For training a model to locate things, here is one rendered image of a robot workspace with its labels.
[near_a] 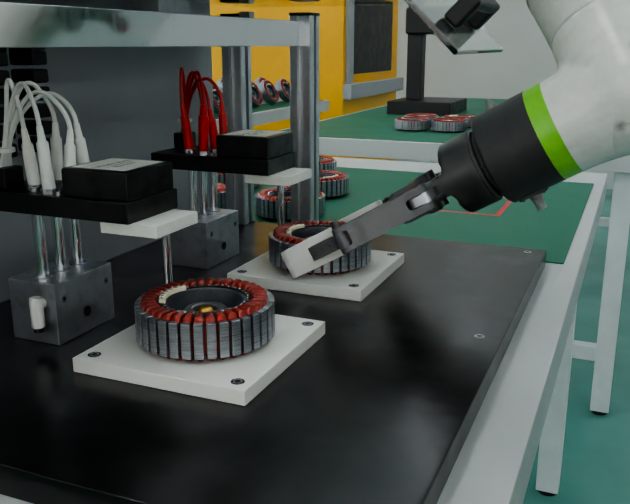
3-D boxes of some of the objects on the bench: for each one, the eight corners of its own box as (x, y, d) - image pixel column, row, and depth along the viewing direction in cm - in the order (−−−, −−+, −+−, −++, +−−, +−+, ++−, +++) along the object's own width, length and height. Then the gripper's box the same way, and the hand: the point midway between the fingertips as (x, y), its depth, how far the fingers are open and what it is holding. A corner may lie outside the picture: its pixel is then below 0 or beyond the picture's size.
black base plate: (545, 267, 94) (546, 249, 93) (389, 608, 37) (391, 568, 37) (214, 231, 112) (213, 216, 111) (-235, 427, 55) (-241, 398, 54)
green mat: (593, 184, 149) (593, 183, 149) (563, 264, 95) (563, 263, 95) (184, 157, 185) (184, 156, 184) (-9, 205, 130) (-9, 203, 130)
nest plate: (325, 333, 66) (325, 320, 66) (245, 406, 53) (244, 390, 53) (179, 311, 72) (178, 298, 72) (72, 372, 59) (71, 357, 58)
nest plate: (404, 262, 88) (404, 252, 88) (360, 302, 75) (361, 290, 74) (286, 249, 94) (286, 240, 93) (226, 284, 80) (226, 272, 80)
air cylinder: (240, 253, 92) (239, 208, 90) (208, 269, 85) (206, 222, 84) (204, 249, 94) (202, 205, 92) (170, 265, 87) (167, 218, 86)
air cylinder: (116, 317, 70) (111, 260, 69) (60, 346, 64) (54, 283, 62) (72, 310, 72) (67, 254, 71) (13, 337, 66) (7, 276, 64)
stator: (384, 255, 87) (384, 223, 86) (349, 282, 77) (350, 246, 76) (294, 245, 91) (294, 214, 90) (251, 270, 81) (250, 236, 80)
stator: (293, 322, 66) (293, 281, 65) (243, 373, 55) (241, 325, 54) (177, 308, 69) (175, 269, 68) (109, 355, 59) (105, 309, 58)
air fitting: (49, 330, 64) (46, 296, 63) (39, 334, 63) (36, 300, 62) (39, 328, 64) (35, 294, 63) (29, 333, 63) (25, 298, 62)
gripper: (482, 223, 63) (280, 315, 73) (525, 177, 85) (366, 252, 95) (441, 142, 63) (244, 245, 72) (495, 117, 85) (338, 198, 95)
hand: (321, 245), depth 83 cm, fingers open, 13 cm apart
